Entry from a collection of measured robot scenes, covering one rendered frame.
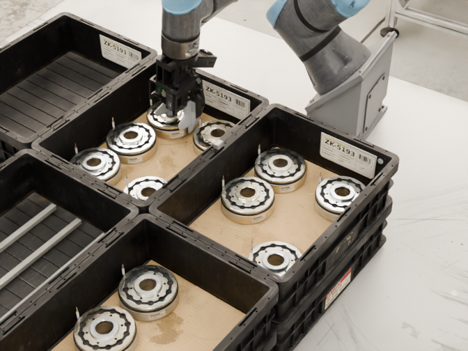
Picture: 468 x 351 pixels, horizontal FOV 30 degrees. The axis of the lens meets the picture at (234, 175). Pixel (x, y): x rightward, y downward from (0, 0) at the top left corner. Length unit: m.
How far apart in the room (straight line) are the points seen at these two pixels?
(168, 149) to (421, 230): 0.56
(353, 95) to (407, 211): 0.28
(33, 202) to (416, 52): 2.25
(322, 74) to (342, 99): 0.07
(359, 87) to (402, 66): 1.67
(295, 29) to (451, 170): 0.47
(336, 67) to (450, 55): 1.77
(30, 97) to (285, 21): 0.60
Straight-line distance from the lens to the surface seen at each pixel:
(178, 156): 1.81
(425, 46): 3.72
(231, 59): 2.32
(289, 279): 1.43
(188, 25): 1.65
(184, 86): 1.74
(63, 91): 2.03
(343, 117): 1.98
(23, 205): 1.75
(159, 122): 1.86
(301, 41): 1.96
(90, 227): 1.68
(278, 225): 1.66
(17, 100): 2.03
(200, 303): 1.53
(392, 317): 1.70
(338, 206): 1.66
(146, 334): 1.50
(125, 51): 2.00
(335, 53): 1.96
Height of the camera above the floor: 2.00
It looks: 42 degrees down
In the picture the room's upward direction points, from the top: 1 degrees counter-clockwise
